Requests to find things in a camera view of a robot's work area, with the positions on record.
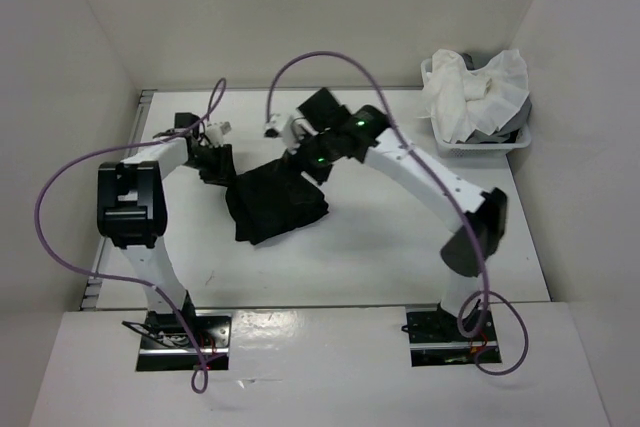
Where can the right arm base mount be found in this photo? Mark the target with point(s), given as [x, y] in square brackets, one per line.
[434, 339]

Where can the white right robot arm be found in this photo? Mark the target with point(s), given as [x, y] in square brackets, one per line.
[323, 131]

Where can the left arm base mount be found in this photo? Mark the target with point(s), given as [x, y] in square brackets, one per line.
[165, 345]

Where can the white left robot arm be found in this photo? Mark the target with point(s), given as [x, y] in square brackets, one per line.
[132, 211]

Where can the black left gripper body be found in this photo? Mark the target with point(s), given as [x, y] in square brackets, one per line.
[212, 164]

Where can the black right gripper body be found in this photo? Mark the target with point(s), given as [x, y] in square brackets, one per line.
[316, 156]

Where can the white plastic laundry basket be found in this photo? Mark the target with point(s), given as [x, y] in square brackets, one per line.
[480, 147]

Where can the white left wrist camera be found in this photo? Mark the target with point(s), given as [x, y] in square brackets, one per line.
[215, 133]

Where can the black pleated skirt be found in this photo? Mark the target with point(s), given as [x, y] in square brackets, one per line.
[271, 200]

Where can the white crumpled cloth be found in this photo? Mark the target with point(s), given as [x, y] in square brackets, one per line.
[475, 94]

